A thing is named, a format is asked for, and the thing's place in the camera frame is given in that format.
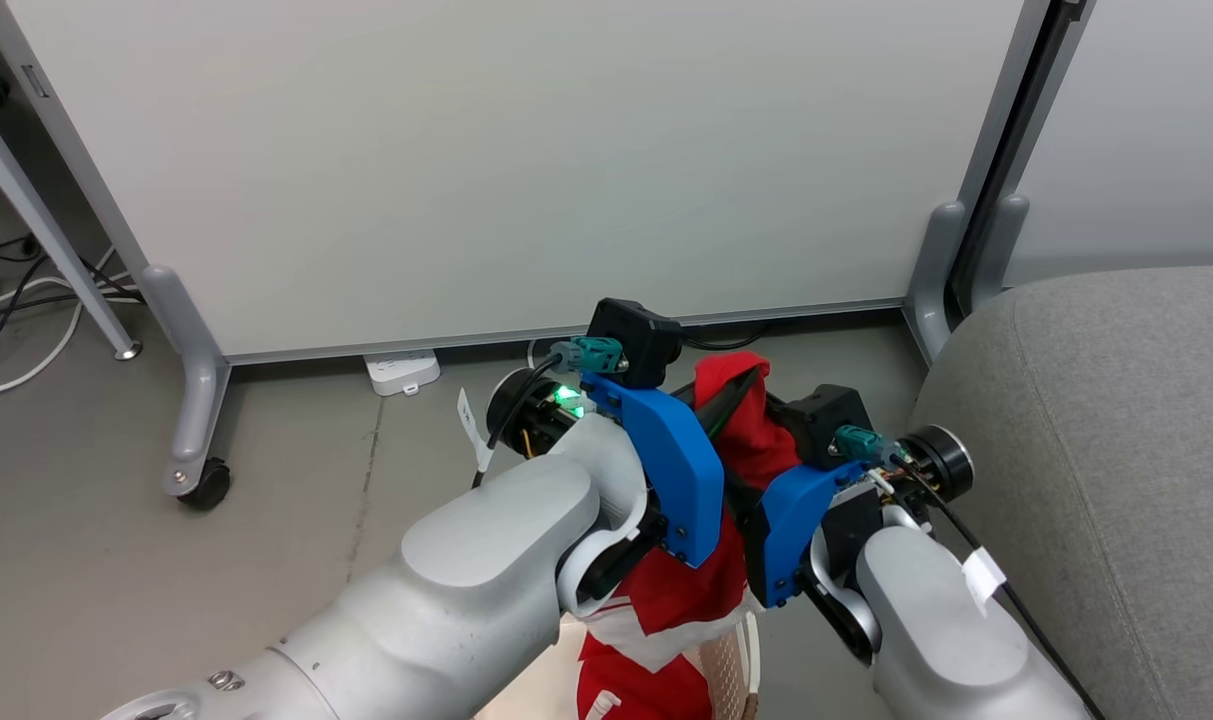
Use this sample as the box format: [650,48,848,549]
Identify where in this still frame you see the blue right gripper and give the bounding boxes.
[746,460,867,609]

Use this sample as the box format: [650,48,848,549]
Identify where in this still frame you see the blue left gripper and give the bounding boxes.
[579,368,763,569]

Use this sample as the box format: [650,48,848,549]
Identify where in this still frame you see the red and white clothing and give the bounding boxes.
[576,350,803,720]

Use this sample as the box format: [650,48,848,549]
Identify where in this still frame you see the cream perforated laundry basket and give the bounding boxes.
[476,600,767,720]

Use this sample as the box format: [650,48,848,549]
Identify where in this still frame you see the short grey partition foot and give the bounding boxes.
[971,193,1030,311]
[901,200,967,366]

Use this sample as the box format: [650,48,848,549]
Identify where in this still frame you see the large white partition panel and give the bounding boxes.
[0,0,1052,366]

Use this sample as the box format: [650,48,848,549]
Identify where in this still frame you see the white power strip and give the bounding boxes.
[363,350,442,398]

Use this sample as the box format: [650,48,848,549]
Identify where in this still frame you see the grey fabric sofa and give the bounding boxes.
[906,265,1213,720]

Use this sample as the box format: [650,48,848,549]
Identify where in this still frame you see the narrow white partition panel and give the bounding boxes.
[1001,0,1213,291]

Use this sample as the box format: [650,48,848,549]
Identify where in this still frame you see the black caster wheel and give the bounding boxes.
[176,458,232,511]

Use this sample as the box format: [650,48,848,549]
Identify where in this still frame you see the long grey partition foot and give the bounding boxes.
[141,265,232,498]

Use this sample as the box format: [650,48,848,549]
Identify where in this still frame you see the grey metal table leg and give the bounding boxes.
[0,85,144,361]

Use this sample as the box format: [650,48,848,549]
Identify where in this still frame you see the black floor cable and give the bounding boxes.
[681,322,777,353]

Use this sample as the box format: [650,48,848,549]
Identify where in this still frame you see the teal right cable connector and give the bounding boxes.
[832,425,902,466]

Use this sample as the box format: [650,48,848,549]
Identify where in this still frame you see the teal cable connector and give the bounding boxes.
[832,425,902,466]
[549,337,627,373]

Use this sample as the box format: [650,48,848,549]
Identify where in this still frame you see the teal left cable connector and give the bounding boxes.
[549,337,627,373]

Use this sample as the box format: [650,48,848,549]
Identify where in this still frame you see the white cable tag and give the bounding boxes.
[456,388,494,471]
[961,548,1009,613]

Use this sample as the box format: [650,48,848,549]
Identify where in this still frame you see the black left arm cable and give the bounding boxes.
[471,355,567,491]

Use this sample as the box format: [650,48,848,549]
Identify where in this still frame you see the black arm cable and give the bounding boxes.
[471,355,567,491]
[896,455,1107,720]

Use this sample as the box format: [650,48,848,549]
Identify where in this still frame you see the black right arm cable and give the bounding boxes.
[896,455,1107,720]

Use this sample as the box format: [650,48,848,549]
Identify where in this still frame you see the long white floor cable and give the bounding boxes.
[0,250,142,399]

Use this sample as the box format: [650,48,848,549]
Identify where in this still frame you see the thin black floor cables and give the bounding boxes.
[0,235,147,386]

